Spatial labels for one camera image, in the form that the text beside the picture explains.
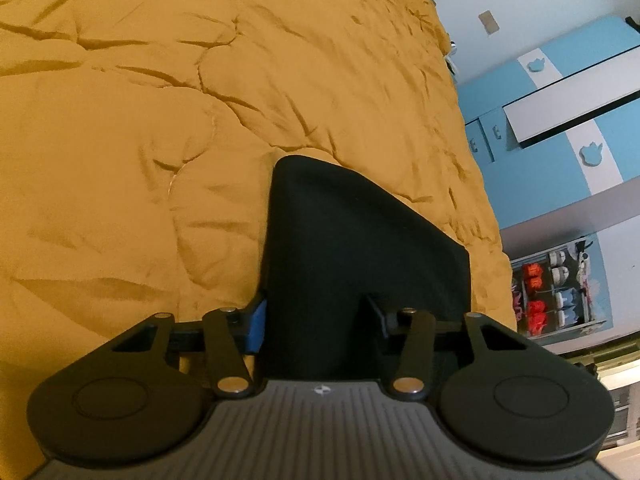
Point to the yellow quilted bedspread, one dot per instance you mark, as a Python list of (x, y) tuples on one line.
[(138, 138)]

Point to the black pants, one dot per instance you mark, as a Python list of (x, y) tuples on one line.
[(336, 244)]

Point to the wardrobe mirror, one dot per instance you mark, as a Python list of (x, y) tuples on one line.
[(574, 99)]

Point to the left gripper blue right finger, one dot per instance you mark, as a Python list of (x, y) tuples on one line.
[(392, 320)]

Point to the blue white wardrobe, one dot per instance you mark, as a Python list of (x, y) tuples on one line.
[(598, 156)]

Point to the shoe rack with shoes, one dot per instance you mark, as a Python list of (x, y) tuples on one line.
[(561, 293)]

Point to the beige wall switch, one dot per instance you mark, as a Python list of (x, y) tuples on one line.
[(489, 22)]

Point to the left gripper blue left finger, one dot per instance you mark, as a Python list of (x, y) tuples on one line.
[(249, 326)]

